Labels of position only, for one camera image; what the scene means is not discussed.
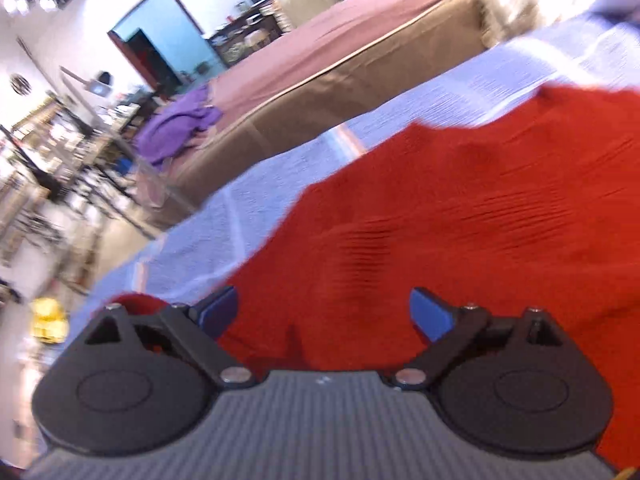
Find yellow bag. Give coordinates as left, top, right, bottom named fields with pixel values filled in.
left=29, top=297, right=70, bottom=345

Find purple cloth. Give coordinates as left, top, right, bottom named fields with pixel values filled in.
left=134, top=85, right=223, bottom=168

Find blue plaid bed sheet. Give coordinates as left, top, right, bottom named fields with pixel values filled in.
left=65, top=10, right=640, bottom=341

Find white cushion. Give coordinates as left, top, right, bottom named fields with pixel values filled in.
left=272, top=0, right=346, bottom=28

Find dark sideboard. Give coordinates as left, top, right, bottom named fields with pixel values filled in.
left=207, top=10, right=281, bottom=66

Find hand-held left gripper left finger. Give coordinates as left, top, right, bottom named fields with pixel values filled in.
left=84, top=286, right=253, bottom=390

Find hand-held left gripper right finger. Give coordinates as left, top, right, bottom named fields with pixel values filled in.
left=392, top=287, right=566, bottom=391

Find red knit sweater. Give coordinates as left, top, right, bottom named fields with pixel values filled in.
left=117, top=85, right=640, bottom=471

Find teal door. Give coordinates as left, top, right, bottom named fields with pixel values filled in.
left=107, top=0, right=231, bottom=93

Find ceiling track lights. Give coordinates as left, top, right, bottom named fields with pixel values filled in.
left=0, top=0, right=63, bottom=13

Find brown bed with mauve sheet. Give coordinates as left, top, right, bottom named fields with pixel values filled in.
left=132, top=0, right=488, bottom=231

